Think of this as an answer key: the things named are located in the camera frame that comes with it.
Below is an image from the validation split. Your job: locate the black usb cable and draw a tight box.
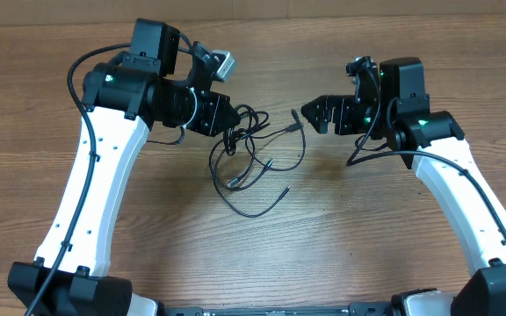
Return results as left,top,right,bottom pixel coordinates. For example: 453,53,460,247
207,104,307,219

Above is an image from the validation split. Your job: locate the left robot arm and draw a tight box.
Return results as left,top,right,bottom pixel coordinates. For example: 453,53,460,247
8,18,240,315

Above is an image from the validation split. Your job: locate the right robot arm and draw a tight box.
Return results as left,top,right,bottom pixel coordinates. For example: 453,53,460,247
301,56,506,315

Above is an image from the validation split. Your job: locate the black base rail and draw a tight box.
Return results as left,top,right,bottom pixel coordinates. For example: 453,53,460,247
158,302,398,316

